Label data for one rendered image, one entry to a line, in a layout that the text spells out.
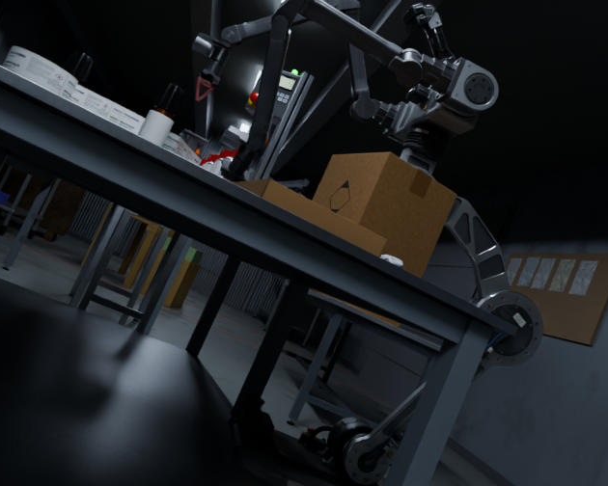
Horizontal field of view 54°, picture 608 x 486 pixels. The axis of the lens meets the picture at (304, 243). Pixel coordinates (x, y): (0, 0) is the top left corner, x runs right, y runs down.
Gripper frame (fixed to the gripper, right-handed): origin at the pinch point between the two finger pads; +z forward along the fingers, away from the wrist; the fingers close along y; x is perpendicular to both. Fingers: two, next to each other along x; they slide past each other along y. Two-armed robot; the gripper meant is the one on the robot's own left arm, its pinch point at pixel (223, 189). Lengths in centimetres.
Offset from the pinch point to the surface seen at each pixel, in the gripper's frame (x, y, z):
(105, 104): -25, 46, 7
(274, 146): -26.9, -13.4, -10.9
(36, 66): 8, 66, -13
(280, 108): -36.9, -9.5, -21.1
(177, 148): -26.0, 17.3, 9.1
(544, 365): -139, -330, 95
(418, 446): 105, -37, -32
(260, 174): -19.5, -13.0, -1.4
